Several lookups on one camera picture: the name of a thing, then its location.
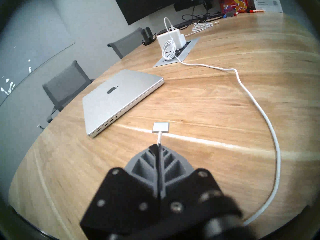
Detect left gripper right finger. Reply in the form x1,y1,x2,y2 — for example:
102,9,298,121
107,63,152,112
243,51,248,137
159,144,243,219

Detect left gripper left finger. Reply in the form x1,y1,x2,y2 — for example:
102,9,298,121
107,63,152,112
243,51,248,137
79,144,161,234

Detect white MagSafe charging cable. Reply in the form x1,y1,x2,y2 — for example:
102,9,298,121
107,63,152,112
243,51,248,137
152,16,281,226

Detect silver MacBook laptop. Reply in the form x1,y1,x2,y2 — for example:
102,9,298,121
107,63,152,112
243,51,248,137
82,69,165,138

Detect black controller charging dock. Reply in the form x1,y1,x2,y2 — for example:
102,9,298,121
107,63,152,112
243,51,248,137
141,26,157,46

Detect grey mesh armchair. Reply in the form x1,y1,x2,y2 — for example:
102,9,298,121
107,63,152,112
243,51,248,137
42,60,92,123

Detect grey table power outlet box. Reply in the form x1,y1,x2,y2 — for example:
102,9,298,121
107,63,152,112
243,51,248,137
153,37,201,68

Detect grey mesh chair without arms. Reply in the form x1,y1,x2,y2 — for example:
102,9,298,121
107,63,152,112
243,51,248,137
107,27,143,59

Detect large white power adapter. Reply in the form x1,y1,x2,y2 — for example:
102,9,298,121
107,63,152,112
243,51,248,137
157,29,183,54

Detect black keyboard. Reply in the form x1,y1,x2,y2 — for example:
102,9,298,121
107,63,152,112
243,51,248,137
157,20,198,35

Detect large black TV screen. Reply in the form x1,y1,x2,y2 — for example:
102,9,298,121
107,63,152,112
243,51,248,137
111,0,231,26

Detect colourful snack packet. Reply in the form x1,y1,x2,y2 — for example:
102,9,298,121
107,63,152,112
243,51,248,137
219,0,251,14

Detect white printed paper sheet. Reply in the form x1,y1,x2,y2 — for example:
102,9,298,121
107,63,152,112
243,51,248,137
251,0,284,13

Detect white USB cable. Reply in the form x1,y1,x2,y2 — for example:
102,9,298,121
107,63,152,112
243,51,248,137
185,21,220,37

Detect black tangled cables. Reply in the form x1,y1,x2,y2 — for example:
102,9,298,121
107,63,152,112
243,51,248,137
182,6,225,21

